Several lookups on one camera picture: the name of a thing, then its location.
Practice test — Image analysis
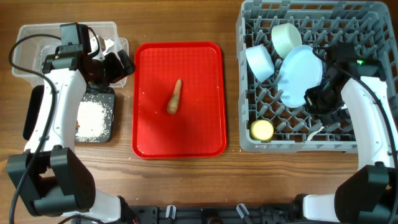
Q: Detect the black rectangular tray bin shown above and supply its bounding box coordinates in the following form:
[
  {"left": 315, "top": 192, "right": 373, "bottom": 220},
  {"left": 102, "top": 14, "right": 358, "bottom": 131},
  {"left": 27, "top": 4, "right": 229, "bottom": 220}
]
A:
[{"left": 22, "top": 85, "right": 116, "bottom": 143}]

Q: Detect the red serving tray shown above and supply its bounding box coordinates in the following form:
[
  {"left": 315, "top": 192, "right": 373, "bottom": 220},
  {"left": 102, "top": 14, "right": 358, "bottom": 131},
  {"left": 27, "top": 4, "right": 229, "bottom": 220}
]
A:
[{"left": 131, "top": 41, "right": 227, "bottom": 159}]

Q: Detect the clear plastic waste bin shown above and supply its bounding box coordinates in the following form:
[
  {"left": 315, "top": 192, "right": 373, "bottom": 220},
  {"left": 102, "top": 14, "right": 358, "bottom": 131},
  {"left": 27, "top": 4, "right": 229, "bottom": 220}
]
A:
[{"left": 12, "top": 22, "right": 129, "bottom": 90}]

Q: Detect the large light blue plate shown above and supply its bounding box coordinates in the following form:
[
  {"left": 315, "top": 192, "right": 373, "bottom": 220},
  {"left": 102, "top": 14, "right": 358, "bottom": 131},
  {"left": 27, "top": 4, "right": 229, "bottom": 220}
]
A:
[{"left": 277, "top": 45, "right": 323, "bottom": 108}]

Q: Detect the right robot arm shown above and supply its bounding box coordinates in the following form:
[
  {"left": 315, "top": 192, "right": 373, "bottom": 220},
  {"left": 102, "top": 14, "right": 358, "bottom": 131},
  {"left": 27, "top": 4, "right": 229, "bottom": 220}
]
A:
[{"left": 295, "top": 42, "right": 397, "bottom": 223}]

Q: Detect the white plastic spoon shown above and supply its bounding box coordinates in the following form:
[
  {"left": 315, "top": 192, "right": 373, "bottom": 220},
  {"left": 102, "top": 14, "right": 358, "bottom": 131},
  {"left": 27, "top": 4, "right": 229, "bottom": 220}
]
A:
[{"left": 307, "top": 126, "right": 325, "bottom": 141}]

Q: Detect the white rice pile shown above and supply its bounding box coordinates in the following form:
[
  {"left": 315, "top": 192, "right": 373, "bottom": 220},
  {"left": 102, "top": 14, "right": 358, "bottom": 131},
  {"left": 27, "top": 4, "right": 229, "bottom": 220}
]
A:
[{"left": 75, "top": 101, "right": 109, "bottom": 142}]

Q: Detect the yellow plastic cup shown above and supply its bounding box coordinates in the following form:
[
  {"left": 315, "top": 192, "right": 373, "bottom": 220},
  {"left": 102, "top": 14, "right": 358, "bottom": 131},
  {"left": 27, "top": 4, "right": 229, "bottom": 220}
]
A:
[{"left": 250, "top": 120, "right": 274, "bottom": 141}]

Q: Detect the light green bowl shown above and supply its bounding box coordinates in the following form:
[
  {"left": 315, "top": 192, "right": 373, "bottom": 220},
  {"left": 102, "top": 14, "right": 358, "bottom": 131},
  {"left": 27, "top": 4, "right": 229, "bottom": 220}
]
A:
[{"left": 271, "top": 23, "right": 302, "bottom": 58}]

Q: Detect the small light blue bowl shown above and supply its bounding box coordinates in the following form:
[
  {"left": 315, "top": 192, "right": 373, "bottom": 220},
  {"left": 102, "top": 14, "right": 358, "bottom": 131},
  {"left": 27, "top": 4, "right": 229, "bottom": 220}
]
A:
[{"left": 246, "top": 45, "right": 275, "bottom": 82}]

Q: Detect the grey dishwasher rack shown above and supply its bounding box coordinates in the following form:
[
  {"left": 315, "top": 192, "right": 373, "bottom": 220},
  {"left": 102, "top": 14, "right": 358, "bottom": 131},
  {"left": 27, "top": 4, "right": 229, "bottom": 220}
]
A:
[{"left": 236, "top": 1, "right": 397, "bottom": 153}]

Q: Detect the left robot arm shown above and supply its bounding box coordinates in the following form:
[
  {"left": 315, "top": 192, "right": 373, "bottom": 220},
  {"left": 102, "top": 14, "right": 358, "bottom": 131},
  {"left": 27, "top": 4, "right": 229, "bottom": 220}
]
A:
[{"left": 6, "top": 23, "right": 140, "bottom": 223}]

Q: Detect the brown carrot stick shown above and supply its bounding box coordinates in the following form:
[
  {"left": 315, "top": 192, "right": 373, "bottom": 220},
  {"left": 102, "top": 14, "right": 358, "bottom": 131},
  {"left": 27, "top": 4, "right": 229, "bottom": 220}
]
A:
[{"left": 167, "top": 79, "right": 182, "bottom": 114}]

